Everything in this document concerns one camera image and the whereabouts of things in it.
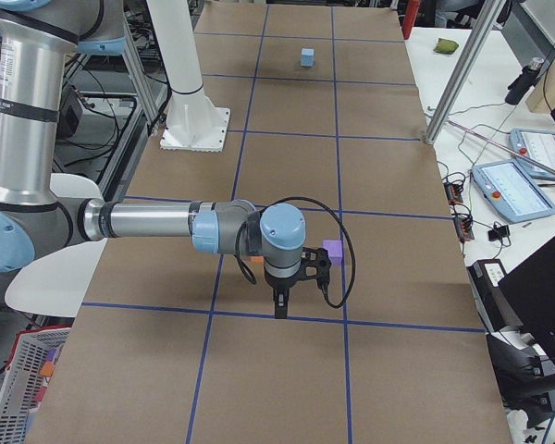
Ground orange terminal board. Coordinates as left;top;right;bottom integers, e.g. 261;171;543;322
443;180;475;243

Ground aluminium frame post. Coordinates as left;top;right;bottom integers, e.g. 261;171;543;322
424;0;506;145

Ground far blue teach pendant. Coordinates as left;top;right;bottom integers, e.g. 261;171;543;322
509;129;555;170

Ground black power box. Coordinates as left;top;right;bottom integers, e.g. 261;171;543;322
467;259;523;331

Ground black looped camera cable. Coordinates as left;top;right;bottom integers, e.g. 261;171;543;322
233;197;358;310

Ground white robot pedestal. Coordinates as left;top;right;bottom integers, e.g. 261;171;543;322
147;0;230;153

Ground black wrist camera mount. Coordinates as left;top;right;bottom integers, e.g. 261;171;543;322
300;247;331;290

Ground green bean bag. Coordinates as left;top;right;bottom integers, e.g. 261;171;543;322
433;38;459;55

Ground red cylinder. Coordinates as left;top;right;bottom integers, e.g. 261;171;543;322
401;0;421;40

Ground purple foam block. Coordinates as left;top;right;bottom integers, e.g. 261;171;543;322
322;240;344;266

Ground white perforated plastic basket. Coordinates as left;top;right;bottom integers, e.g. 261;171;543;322
0;327;70;443

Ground light blue foam block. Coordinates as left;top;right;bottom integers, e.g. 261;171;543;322
300;47;315;68

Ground near blue teach pendant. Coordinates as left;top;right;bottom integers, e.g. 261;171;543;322
472;160;555;223

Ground blue teach pendant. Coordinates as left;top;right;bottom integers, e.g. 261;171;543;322
472;160;555;223
509;129;555;170

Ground white round base plate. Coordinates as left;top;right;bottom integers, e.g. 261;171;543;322
0;172;106;317

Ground black laptop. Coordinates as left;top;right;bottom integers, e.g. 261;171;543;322
499;235;555;363

